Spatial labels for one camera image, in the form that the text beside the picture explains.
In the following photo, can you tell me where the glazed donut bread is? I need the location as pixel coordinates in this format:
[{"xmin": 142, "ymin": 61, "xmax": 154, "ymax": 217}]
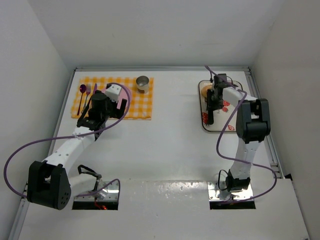
[{"xmin": 200, "ymin": 85, "xmax": 212, "ymax": 99}]

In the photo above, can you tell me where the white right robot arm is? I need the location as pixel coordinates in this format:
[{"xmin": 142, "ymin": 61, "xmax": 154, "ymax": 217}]
[{"xmin": 207, "ymin": 83, "xmax": 271, "ymax": 192}]

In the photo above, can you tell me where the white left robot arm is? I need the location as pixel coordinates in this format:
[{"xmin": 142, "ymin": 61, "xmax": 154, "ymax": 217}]
[{"xmin": 26, "ymin": 89, "xmax": 130, "ymax": 210}]

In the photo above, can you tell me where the strawberry print tray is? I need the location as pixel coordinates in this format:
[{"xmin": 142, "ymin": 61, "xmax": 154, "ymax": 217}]
[{"xmin": 198, "ymin": 80, "xmax": 243, "ymax": 133}]

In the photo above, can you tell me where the purple knife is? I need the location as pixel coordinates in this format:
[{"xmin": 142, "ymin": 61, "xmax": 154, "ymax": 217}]
[{"xmin": 92, "ymin": 83, "xmax": 98, "ymax": 94}]

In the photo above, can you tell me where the purple fork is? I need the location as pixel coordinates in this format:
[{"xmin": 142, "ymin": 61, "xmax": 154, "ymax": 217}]
[{"xmin": 84, "ymin": 83, "xmax": 91, "ymax": 107}]

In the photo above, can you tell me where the pink plate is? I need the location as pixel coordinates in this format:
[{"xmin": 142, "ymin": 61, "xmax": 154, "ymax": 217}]
[{"xmin": 117, "ymin": 85, "xmax": 132, "ymax": 109}]

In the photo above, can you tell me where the purple spoon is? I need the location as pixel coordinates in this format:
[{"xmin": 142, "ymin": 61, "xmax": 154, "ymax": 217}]
[{"xmin": 77, "ymin": 84, "xmax": 87, "ymax": 115}]

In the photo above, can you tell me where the orange checkered cloth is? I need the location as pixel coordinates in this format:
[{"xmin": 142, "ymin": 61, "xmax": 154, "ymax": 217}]
[{"xmin": 70, "ymin": 76, "xmax": 154, "ymax": 120}]

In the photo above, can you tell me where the metal cup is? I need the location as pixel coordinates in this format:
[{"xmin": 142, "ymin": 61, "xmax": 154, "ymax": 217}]
[{"xmin": 135, "ymin": 75, "xmax": 150, "ymax": 94}]

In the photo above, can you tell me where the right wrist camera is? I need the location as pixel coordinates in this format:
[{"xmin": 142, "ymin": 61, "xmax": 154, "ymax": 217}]
[{"xmin": 213, "ymin": 73, "xmax": 238, "ymax": 89}]

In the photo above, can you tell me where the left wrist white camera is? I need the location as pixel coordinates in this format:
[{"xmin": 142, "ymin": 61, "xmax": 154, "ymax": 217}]
[{"xmin": 104, "ymin": 83, "xmax": 122, "ymax": 102}]

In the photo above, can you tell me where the aluminium frame rail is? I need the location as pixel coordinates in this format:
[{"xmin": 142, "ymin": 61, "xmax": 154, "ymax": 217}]
[{"xmin": 74, "ymin": 66, "xmax": 251, "ymax": 72}]

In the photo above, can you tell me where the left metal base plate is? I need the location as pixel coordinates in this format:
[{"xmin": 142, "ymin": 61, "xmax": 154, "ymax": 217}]
[{"xmin": 76, "ymin": 178, "xmax": 121, "ymax": 201}]

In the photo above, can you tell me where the metal base plate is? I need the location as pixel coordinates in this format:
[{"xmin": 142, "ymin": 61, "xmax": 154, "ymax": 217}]
[
  {"xmin": 207, "ymin": 181, "xmax": 254, "ymax": 203},
  {"xmin": 76, "ymin": 178, "xmax": 121, "ymax": 201}
]

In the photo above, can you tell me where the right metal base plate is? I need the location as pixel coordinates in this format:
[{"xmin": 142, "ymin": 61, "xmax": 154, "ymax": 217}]
[{"xmin": 207, "ymin": 181, "xmax": 254, "ymax": 203}]

